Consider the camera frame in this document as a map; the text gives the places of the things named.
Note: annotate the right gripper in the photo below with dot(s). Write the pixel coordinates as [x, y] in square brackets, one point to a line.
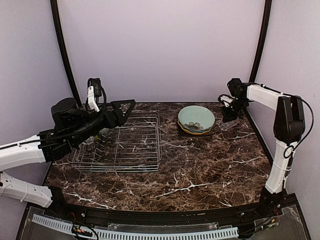
[229, 114]

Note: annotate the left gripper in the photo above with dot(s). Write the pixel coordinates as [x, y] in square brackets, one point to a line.
[111, 116]

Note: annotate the clear ribbed glass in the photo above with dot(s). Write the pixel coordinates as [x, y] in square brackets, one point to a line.
[226, 126]

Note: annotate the yellow polka dot plate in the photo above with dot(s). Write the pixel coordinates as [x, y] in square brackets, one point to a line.
[195, 132]

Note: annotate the pale green plate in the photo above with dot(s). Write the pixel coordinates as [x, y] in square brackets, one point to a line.
[195, 117]

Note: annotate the blue polka dot plate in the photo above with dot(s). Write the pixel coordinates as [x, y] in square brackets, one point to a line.
[193, 130]

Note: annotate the clear faceted glass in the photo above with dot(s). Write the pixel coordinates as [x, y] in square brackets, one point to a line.
[89, 144]

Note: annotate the black square floral plate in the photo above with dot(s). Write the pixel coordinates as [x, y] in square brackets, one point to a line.
[186, 134]

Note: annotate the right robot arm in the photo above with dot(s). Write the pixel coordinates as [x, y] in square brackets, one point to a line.
[288, 129]

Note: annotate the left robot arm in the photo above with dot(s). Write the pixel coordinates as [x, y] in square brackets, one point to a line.
[72, 127]

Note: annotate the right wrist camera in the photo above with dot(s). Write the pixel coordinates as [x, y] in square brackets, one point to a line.
[225, 100]

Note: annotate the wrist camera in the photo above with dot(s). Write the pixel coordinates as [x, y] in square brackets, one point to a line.
[94, 92]
[225, 100]

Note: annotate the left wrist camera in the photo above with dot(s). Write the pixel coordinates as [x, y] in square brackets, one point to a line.
[94, 92]

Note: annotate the metal wire dish rack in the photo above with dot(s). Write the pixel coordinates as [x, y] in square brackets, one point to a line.
[131, 148]

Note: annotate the left black frame post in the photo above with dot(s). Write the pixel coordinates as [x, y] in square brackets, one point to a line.
[63, 50]

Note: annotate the black frame post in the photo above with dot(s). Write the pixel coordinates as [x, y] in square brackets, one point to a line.
[63, 50]
[261, 40]

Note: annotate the right black frame post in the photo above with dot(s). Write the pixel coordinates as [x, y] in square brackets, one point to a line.
[261, 40]

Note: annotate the white slotted cable duct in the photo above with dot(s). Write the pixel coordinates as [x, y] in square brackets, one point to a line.
[116, 231]

